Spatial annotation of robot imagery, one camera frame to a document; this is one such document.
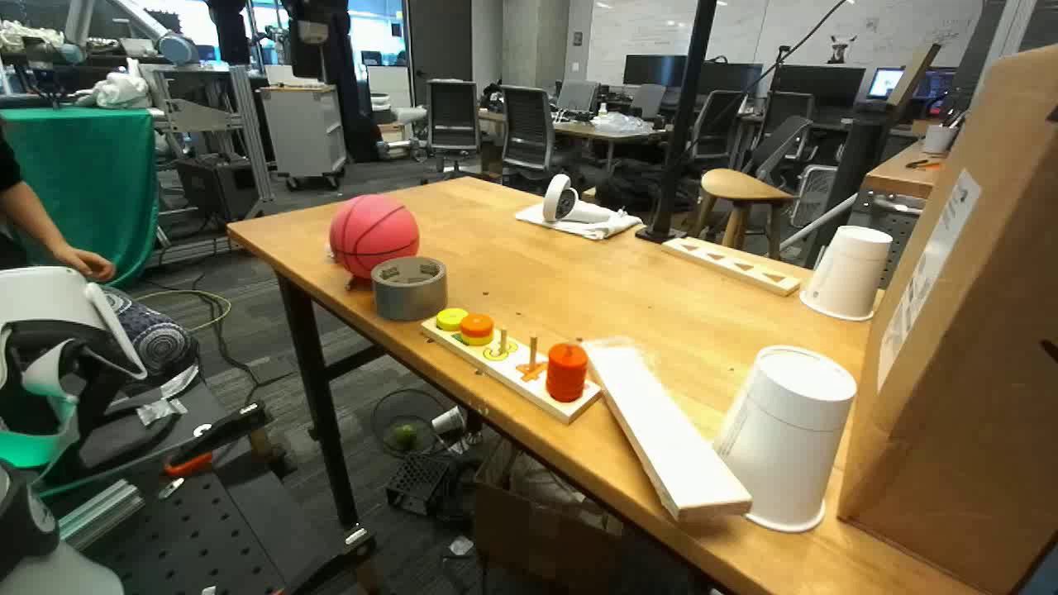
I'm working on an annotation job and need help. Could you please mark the person's hand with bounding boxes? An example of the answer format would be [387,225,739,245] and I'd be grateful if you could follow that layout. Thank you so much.
[49,242,119,289]

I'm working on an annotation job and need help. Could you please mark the pink basketball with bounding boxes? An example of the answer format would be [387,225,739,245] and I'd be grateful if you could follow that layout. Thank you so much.
[327,191,424,284]

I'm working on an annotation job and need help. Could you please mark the person's bare forearm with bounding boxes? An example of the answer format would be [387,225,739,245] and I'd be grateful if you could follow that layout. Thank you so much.
[0,179,79,268]

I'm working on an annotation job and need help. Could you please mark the green cloth cover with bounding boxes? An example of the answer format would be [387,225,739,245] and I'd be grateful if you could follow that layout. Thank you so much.
[0,105,163,291]

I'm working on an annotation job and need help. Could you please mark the grey patterned cushion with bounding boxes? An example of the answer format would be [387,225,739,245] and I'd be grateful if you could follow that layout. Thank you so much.
[104,281,206,390]

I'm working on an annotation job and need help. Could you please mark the person's black shirt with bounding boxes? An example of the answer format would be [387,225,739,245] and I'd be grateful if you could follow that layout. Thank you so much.
[0,130,28,195]

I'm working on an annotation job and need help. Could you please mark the white plastic bags pile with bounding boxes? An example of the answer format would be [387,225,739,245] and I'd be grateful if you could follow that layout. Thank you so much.
[78,61,158,114]

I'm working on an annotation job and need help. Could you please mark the grey metal shelf rack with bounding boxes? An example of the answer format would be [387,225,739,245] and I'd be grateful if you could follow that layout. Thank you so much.
[144,61,279,225]

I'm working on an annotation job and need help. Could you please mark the aluminium extrusion bar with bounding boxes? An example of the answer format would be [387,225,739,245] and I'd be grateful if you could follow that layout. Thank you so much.
[52,477,145,549]

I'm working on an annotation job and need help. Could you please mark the white rolling cabinet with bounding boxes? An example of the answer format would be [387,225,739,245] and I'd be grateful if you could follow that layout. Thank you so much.
[259,80,352,191]

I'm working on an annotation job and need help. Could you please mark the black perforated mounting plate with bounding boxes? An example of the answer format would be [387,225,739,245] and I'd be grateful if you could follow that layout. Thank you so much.
[78,441,378,595]

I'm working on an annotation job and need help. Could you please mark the black mesh office chair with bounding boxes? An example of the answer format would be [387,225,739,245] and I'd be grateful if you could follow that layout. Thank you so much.
[690,85,752,170]
[424,75,485,179]
[499,83,558,186]

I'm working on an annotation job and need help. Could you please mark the white peg stacking board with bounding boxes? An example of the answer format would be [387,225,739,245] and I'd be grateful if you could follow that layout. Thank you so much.
[419,311,604,426]

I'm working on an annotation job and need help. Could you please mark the white tape roll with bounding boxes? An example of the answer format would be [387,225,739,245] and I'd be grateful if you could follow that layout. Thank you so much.
[538,173,581,227]

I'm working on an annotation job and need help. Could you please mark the red-orange stacking cylinder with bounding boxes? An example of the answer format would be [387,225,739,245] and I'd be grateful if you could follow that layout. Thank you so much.
[541,342,593,406]

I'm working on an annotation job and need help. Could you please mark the wooden office desk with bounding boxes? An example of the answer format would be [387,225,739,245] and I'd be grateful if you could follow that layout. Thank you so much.
[478,101,674,170]

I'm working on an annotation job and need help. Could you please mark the brown cardboard box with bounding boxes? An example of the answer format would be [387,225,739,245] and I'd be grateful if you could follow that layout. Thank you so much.
[472,477,632,595]

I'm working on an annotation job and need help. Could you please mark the clear plastic bag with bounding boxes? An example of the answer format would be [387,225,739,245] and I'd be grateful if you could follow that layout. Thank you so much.
[590,110,661,138]

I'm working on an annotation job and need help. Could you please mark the black computer monitor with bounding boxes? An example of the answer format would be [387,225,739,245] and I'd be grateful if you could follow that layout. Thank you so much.
[623,50,695,91]
[697,56,767,95]
[772,62,869,114]

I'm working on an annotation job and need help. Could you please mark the black vertical pole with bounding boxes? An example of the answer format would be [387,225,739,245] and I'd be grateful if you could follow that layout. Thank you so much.
[634,0,721,245]

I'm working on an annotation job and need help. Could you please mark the white shape puzzle board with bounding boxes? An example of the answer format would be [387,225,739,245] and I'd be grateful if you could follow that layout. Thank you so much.
[661,234,805,298]

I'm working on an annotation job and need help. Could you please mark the round wooden stool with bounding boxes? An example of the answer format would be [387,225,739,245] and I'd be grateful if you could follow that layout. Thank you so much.
[690,165,798,250]

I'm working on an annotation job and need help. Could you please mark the large white paper cup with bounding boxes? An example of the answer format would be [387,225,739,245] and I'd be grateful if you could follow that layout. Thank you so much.
[711,342,859,537]

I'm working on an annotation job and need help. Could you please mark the grey mesh chair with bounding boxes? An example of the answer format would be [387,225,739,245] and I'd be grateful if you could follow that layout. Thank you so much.
[786,162,843,239]

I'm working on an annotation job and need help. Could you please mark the small white paper cup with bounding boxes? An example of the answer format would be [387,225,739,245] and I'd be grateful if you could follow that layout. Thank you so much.
[798,223,897,324]

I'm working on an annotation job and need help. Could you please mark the small black tripod stand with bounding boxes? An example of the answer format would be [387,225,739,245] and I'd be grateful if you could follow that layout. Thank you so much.
[824,31,859,65]

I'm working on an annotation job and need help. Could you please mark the blue lit screen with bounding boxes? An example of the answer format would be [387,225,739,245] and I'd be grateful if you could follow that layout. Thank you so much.
[863,62,908,105]

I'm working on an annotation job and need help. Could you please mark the wooden side counter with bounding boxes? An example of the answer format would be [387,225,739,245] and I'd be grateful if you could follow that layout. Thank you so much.
[859,138,961,225]

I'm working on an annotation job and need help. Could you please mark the white cup on counter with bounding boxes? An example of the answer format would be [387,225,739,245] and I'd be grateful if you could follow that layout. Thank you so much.
[924,120,959,159]

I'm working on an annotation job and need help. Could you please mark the large cardboard box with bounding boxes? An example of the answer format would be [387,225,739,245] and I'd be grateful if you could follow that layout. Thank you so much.
[836,44,1058,595]

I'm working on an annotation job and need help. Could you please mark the orange handled tool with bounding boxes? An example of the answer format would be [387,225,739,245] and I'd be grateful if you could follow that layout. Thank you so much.
[163,445,220,482]

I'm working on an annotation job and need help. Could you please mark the black table frame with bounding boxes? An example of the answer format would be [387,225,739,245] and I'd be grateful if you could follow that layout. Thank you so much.
[276,274,384,558]

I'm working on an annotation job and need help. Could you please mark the grey duct tape roll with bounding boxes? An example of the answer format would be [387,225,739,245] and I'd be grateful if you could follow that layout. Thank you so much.
[367,253,450,324]

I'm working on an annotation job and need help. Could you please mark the orange stacking ring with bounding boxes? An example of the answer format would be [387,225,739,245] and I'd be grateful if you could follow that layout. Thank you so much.
[458,311,499,347]

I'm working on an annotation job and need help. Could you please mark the black wire basket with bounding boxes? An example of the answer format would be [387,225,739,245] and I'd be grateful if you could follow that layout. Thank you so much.
[384,442,478,522]

